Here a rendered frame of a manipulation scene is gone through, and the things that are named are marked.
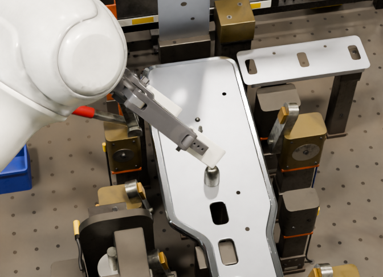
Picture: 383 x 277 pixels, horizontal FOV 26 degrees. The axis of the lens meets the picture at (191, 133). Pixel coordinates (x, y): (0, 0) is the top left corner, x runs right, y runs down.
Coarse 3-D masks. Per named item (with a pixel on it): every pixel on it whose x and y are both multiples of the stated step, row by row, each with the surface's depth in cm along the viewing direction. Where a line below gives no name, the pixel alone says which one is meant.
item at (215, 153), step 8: (192, 128) 106; (200, 136) 107; (208, 144) 108; (216, 144) 109; (192, 152) 107; (208, 152) 108; (216, 152) 109; (224, 152) 110; (200, 160) 109; (208, 160) 109; (216, 160) 110
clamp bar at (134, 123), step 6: (132, 72) 157; (120, 108) 162; (126, 108) 162; (126, 114) 163; (132, 114) 164; (126, 120) 165; (132, 120) 166; (138, 120) 171; (132, 126) 167; (138, 126) 168
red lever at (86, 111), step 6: (78, 108) 161; (84, 108) 162; (90, 108) 163; (72, 114) 162; (78, 114) 162; (84, 114) 162; (90, 114) 163; (96, 114) 164; (102, 114) 165; (108, 114) 166; (114, 114) 167; (102, 120) 166; (108, 120) 166; (114, 120) 166; (120, 120) 167; (126, 126) 168
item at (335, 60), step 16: (272, 48) 189; (288, 48) 189; (304, 48) 189; (320, 48) 189; (336, 48) 189; (240, 64) 186; (256, 64) 186; (272, 64) 186; (288, 64) 186; (320, 64) 186; (336, 64) 186; (352, 64) 186; (368, 64) 186; (256, 80) 184; (272, 80) 184; (288, 80) 184
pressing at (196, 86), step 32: (160, 64) 187; (192, 64) 186; (224, 64) 186; (192, 96) 181; (224, 96) 181; (224, 128) 176; (160, 160) 171; (192, 160) 171; (224, 160) 171; (256, 160) 171; (192, 192) 167; (224, 192) 167; (256, 192) 167; (192, 224) 163; (224, 224) 163; (256, 224) 163; (256, 256) 158
